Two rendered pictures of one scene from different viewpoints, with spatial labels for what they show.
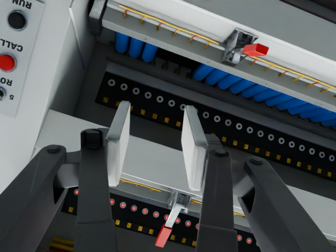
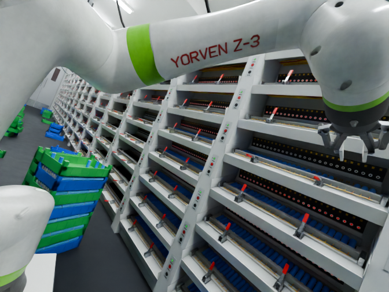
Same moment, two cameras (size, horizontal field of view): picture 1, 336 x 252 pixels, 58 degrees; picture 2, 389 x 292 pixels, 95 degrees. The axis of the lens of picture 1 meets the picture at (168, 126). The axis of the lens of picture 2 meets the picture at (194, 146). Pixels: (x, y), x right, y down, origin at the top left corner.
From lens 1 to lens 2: 45 cm
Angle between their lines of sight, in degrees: 38
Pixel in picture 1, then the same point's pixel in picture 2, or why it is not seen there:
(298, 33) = (298, 184)
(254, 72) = (310, 175)
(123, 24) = (370, 194)
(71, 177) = (376, 143)
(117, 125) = (364, 154)
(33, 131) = not seen: outside the picture
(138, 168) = (359, 142)
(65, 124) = not seen: outside the picture
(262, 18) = (312, 189)
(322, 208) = (284, 133)
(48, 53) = not seen: outside the picture
